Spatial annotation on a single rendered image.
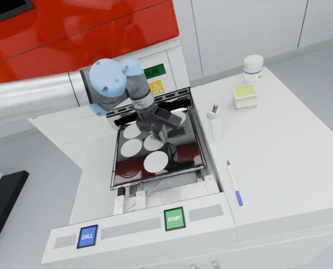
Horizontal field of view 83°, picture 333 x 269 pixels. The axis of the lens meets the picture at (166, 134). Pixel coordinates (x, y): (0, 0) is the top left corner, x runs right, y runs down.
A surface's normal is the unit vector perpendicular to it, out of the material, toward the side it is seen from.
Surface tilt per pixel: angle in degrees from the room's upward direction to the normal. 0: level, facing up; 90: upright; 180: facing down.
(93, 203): 0
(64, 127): 90
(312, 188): 0
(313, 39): 90
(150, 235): 0
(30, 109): 95
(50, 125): 90
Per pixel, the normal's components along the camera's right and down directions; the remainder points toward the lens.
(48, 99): 0.43, 0.38
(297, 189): -0.27, -0.66
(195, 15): 0.09, 0.70
